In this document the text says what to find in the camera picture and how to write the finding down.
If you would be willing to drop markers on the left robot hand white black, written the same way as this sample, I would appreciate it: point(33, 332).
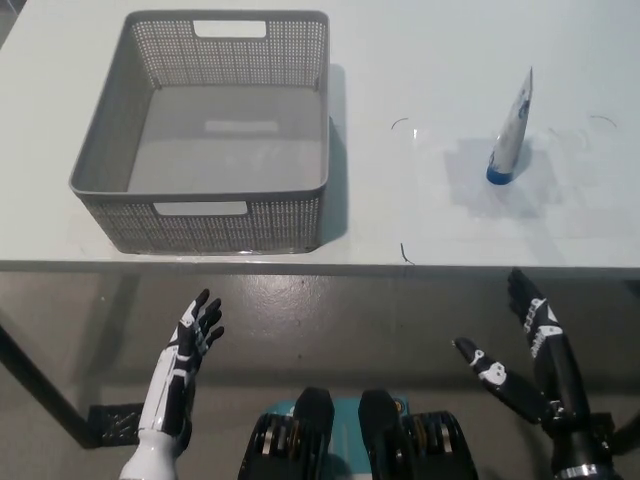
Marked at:
point(172, 380)

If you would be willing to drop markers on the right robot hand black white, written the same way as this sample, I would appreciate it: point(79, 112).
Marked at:
point(555, 365)

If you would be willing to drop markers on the white shampoo tube blue cap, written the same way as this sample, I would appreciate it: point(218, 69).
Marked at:
point(510, 140)

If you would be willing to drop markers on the black floor tape patch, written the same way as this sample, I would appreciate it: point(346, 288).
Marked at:
point(604, 422)
point(117, 422)

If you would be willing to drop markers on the black metal table leg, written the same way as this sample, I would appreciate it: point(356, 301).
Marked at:
point(45, 390)

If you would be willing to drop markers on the black robot legs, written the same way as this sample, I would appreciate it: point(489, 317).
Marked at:
point(310, 430)

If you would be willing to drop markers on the gray perforated plastic basket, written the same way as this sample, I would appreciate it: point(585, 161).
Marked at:
point(220, 150)

